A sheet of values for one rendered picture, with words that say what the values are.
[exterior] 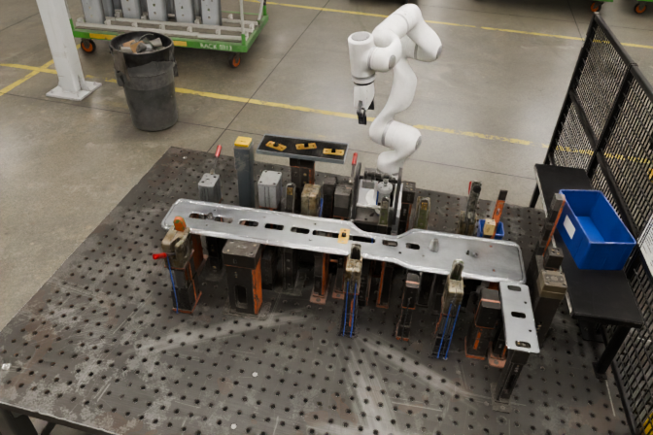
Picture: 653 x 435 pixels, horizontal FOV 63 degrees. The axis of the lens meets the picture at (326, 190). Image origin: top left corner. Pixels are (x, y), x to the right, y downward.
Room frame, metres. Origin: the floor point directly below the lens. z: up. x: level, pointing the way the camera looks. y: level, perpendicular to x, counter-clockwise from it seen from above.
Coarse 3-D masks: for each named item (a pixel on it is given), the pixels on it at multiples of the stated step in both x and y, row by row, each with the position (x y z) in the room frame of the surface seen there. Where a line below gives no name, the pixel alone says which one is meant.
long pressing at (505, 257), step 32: (192, 224) 1.56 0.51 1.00; (224, 224) 1.57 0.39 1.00; (288, 224) 1.59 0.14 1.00; (320, 224) 1.60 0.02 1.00; (352, 224) 1.60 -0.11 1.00; (384, 256) 1.43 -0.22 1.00; (416, 256) 1.44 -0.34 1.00; (448, 256) 1.45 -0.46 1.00; (480, 256) 1.45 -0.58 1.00; (512, 256) 1.46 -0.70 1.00
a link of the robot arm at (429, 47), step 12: (396, 12) 1.96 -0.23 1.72; (408, 12) 1.97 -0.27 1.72; (420, 12) 2.02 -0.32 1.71; (408, 24) 1.92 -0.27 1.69; (420, 24) 2.01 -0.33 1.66; (408, 36) 2.01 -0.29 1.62; (420, 36) 2.01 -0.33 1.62; (432, 36) 2.04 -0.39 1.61; (420, 48) 2.01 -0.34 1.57; (432, 48) 2.01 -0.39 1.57; (432, 60) 2.03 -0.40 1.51
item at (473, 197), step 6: (474, 186) 1.60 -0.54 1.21; (480, 186) 1.60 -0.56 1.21; (474, 192) 1.62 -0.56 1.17; (468, 198) 1.61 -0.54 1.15; (474, 198) 1.62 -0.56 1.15; (468, 204) 1.61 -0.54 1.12; (474, 204) 1.61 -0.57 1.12; (468, 210) 1.61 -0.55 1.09; (474, 210) 1.60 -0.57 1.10; (474, 216) 1.60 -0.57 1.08
